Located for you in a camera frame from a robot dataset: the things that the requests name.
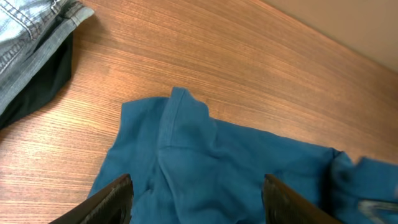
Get light blue folded jeans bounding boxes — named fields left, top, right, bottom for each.
left=1, top=0, right=94, bottom=113

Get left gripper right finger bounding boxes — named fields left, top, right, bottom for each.
left=262, top=174, right=340, bottom=224

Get black folded garment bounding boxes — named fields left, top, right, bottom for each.
left=1, top=34, right=73, bottom=129

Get blue t-shirt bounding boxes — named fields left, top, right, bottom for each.
left=91, top=88, right=397, bottom=223

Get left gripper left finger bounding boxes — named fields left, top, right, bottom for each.
left=50, top=174, right=134, bottom=224

